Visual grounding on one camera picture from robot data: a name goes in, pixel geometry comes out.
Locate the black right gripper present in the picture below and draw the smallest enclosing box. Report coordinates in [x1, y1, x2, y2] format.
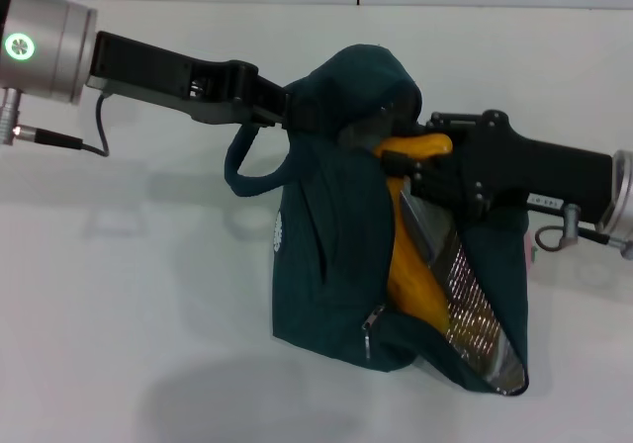
[379, 110, 614, 224]

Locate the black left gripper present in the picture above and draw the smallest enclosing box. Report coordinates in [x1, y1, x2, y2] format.
[86, 31, 322, 133]

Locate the dark teal fabric lunch bag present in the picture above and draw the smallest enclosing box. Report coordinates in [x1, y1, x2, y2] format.
[225, 43, 533, 398]

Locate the yellow toy banana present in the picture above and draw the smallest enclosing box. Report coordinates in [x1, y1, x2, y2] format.
[373, 133, 455, 333]

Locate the pink toy peach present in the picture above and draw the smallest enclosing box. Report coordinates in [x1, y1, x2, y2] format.
[524, 232, 539, 272]

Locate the right gripper cable with plug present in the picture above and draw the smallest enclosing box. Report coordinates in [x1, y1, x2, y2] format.
[533, 203, 614, 254]

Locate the gripper cable with plug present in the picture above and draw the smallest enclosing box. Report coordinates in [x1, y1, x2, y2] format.
[0, 89, 111, 157]
[533, 203, 614, 254]

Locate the left gripper cable with plug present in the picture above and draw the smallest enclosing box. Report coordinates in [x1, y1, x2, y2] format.
[0, 89, 111, 157]

